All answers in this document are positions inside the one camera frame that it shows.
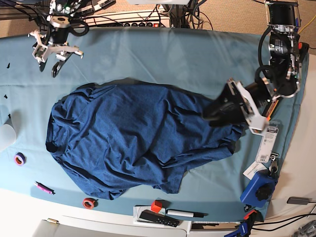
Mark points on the red tape roll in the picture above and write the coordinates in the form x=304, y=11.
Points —
x=89, y=203

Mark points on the orange black clamp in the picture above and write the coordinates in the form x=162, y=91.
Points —
x=250, y=214
x=303, y=49

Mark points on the black remote control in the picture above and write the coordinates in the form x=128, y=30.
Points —
x=158, y=218

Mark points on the metal carabiner keys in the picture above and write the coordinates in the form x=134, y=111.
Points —
x=274, y=164

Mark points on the white book under remote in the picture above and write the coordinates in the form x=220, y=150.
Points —
x=138, y=209

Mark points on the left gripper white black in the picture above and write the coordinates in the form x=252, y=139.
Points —
x=235, y=105

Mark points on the light blue table cloth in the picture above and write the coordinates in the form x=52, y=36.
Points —
x=196, y=61

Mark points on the white packaged item blister card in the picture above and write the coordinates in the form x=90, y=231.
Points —
x=267, y=142

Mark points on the blue box black knob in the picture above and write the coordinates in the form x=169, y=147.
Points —
x=259, y=190

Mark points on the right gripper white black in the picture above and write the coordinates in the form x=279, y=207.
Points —
x=42, y=52

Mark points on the orange black lower clamp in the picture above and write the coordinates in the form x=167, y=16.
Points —
x=250, y=214

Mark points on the red cube block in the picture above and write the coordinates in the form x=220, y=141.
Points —
x=156, y=206

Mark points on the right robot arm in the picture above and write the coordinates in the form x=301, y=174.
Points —
x=60, y=22

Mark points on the pink marker pen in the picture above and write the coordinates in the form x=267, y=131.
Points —
x=44, y=188

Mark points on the white paper card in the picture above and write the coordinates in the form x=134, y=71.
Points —
x=253, y=169

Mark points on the white paper roll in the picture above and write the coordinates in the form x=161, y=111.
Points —
x=7, y=136

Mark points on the white power strip red switch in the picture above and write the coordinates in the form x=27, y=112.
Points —
x=133, y=24

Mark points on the grey adapter box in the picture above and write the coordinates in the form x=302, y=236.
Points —
x=298, y=200

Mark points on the blue black clamp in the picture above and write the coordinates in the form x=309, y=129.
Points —
x=244, y=230

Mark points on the white black marker pen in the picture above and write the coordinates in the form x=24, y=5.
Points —
x=185, y=213

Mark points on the dark blue t-shirt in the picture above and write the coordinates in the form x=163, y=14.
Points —
x=110, y=138

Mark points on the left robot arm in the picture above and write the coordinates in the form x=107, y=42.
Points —
x=278, y=76

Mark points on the purple tape roll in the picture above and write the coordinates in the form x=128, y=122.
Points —
x=19, y=159

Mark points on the orange black utility knife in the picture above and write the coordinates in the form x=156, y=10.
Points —
x=269, y=109

